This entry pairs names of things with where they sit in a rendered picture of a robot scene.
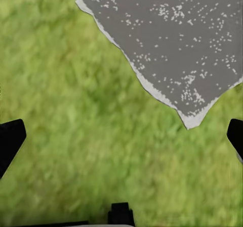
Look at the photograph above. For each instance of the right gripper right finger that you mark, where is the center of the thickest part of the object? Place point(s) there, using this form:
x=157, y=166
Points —
x=235, y=135

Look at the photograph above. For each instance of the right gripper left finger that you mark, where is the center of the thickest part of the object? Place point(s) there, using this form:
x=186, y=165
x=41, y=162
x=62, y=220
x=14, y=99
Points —
x=12, y=135

